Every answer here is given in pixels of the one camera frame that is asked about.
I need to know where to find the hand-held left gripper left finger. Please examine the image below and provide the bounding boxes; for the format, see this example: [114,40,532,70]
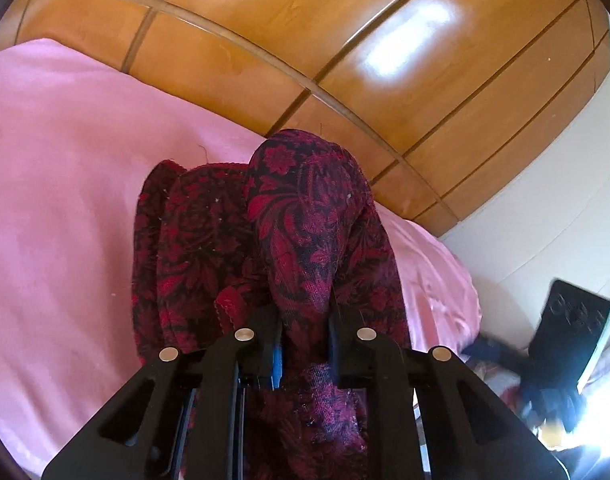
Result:
[41,305,286,480]

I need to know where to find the red purple floral knit sweater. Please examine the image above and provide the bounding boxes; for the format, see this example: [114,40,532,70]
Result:
[131,129,417,480]

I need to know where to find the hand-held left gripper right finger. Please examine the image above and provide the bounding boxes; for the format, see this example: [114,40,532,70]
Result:
[327,305,569,480]

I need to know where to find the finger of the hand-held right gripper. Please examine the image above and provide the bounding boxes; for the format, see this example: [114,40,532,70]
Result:
[466,339,532,368]

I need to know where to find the wooden headboard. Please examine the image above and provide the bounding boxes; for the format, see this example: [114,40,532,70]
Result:
[0,0,610,239]

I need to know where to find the pink blanket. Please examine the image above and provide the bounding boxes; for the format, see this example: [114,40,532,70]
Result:
[0,37,482,467]

